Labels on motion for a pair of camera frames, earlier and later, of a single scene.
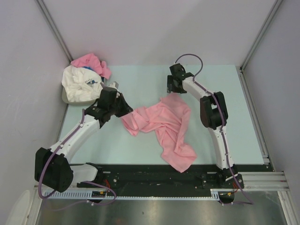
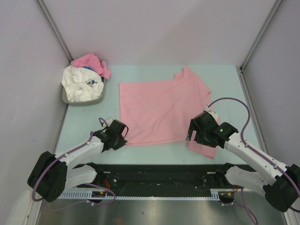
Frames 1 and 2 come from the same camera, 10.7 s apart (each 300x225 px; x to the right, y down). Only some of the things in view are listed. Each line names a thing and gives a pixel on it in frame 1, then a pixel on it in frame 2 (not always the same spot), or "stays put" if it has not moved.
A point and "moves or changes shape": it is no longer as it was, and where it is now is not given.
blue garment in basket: (89, 67) stays put
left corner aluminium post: (54, 26) stays put
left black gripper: (126, 108) -> (121, 143)
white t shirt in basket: (80, 84) stays put
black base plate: (163, 180) stays put
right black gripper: (171, 87) -> (193, 127)
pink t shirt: (168, 118) moves or changes shape
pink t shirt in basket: (91, 60) stays put
